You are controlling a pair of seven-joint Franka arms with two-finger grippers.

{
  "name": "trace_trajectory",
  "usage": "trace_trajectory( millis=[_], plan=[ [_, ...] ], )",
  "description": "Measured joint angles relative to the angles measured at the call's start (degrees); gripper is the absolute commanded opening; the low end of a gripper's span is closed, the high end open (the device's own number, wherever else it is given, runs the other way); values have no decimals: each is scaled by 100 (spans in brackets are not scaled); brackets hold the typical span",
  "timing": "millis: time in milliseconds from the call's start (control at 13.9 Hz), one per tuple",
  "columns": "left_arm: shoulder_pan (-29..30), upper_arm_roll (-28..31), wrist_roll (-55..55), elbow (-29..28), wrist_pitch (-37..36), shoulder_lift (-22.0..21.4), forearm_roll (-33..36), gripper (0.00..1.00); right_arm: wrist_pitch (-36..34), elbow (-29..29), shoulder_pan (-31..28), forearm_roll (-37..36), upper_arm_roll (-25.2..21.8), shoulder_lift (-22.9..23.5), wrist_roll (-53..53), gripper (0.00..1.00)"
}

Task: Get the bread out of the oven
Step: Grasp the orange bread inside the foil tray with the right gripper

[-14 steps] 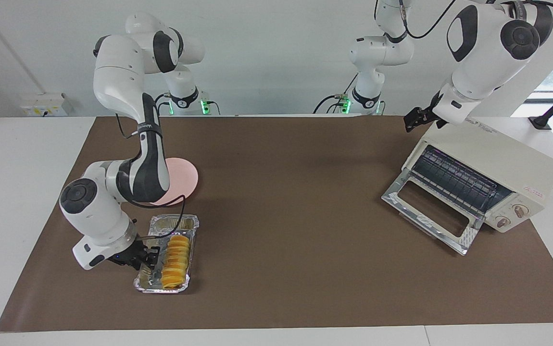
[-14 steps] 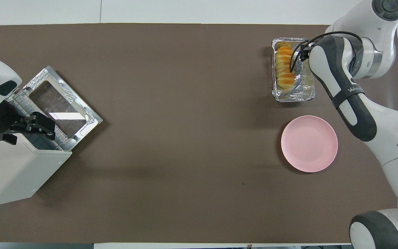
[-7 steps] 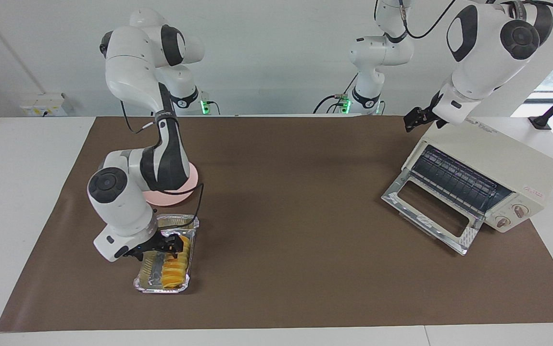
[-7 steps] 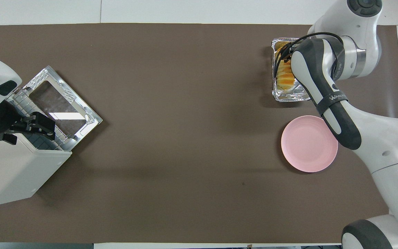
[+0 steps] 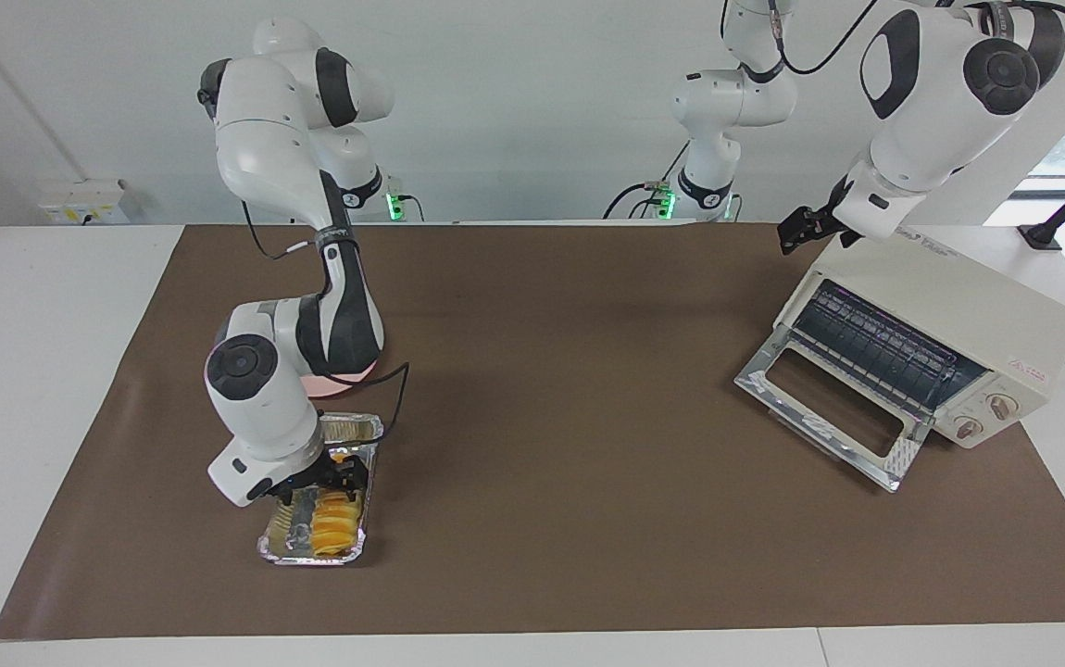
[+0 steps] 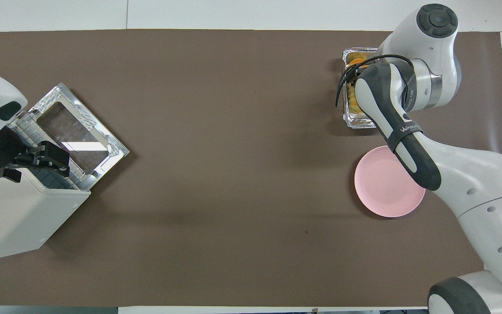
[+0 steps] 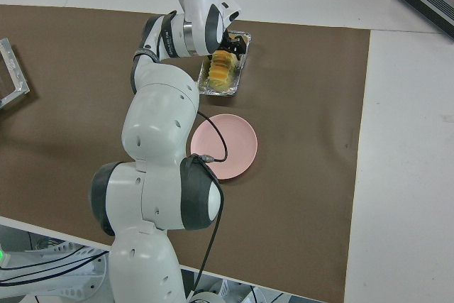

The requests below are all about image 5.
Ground glass oven door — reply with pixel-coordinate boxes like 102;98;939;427
733;326;934;494

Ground silver foil baking tray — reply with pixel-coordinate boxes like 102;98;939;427
257;412;384;567

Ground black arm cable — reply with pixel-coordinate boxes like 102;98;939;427
240;198;412;438
720;0;1065;80

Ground yellow ridged bread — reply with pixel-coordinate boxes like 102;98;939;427
308;450;366;558

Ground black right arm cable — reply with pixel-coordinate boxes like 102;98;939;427
240;198;412;438

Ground pink round plate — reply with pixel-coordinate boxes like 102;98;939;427
305;359;386;400

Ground black left arm base cables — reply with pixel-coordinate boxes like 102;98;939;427
601;139;693;221

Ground brown table mat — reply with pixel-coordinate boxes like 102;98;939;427
0;222;1065;642

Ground cream toaster oven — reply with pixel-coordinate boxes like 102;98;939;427
773;232;1065;451

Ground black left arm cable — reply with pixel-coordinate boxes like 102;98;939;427
720;0;1065;80

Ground white wall socket box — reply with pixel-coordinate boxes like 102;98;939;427
40;180;132;226

